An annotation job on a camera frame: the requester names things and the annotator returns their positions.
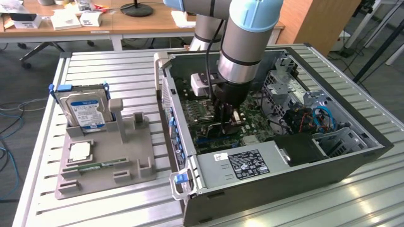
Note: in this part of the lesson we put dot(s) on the grey power supply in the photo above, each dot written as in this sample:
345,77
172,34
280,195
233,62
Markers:
217,170

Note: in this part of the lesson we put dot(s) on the beige card retention latch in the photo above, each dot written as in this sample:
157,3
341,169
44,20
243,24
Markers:
161,59

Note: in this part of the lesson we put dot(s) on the green RAM stick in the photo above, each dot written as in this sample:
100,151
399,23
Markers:
91,166

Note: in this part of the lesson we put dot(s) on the white flat carton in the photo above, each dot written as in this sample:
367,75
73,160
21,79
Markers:
64,23

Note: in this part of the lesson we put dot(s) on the silver drive cage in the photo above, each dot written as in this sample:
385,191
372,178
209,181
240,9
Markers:
284,94

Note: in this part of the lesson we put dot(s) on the wooden desk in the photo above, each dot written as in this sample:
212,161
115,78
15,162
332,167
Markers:
88,29

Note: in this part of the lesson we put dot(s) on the silver CPU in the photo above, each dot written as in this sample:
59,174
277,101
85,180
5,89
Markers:
80,151

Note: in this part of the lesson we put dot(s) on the white printed small box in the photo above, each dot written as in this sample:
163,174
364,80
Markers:
89,20

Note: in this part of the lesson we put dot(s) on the black slanted pole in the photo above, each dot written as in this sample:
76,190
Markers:
379,52

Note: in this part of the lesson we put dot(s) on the black open PC case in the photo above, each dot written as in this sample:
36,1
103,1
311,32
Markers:
284,189

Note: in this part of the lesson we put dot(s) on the green motherboard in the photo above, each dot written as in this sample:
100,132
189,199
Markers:
255,127

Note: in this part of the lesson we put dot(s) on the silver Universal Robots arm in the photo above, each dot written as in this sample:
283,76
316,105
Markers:
243,35

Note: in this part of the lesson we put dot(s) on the wooden cabinet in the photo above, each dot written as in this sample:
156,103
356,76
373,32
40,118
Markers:
315,23

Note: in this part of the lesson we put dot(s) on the black office chair base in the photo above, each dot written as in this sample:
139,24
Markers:
40,47

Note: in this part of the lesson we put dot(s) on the CPU socket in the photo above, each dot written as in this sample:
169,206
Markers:
208,110

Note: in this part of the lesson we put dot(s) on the blue case release tab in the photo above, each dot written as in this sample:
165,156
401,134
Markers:
180,178

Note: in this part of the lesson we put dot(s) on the white paper stack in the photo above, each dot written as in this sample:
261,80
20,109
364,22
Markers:
184,22

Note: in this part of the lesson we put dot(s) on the hard disk blue carrier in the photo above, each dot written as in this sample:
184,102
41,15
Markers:
83,111

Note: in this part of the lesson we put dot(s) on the silver disk bay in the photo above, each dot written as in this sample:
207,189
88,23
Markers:
344,142

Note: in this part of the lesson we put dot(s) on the black graphics card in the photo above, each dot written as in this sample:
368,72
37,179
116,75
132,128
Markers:
232,131

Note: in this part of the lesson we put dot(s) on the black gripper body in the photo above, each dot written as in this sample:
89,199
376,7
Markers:
233,93

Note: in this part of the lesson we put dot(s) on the white box black lid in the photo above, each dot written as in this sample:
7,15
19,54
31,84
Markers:
27,23

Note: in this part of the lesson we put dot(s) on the blue expansion slot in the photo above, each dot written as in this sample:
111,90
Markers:
211,140

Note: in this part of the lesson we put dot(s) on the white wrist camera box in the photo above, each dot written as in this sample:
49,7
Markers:
199,85

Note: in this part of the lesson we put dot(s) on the black lamp base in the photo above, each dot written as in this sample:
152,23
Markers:
137,10

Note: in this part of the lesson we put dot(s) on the grey parts rack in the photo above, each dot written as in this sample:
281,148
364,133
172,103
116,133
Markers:
123,160

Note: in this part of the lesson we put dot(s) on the white table frame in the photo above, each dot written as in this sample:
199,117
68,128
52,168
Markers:
365,24

